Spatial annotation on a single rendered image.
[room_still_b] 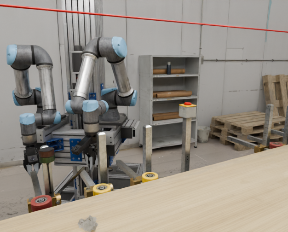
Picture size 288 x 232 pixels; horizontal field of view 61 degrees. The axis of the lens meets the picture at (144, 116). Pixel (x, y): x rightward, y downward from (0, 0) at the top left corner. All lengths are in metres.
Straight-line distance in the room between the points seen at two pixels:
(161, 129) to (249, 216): 3.47
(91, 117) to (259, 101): 4.93
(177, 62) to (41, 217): 3.70
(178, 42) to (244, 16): 1.54
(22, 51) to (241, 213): 1.37
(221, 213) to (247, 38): 4.63
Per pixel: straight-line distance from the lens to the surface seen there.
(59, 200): 1.21
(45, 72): 1.59
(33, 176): 1.46
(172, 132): 4.51
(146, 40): 4.12
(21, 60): 1.61
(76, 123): 1.98
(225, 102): 5.14
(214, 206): 1.06
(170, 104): 4.37
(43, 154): 1.06
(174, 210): 1.01
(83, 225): 0.94
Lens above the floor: 1.46
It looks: 13 degrees down
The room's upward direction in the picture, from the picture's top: straight up
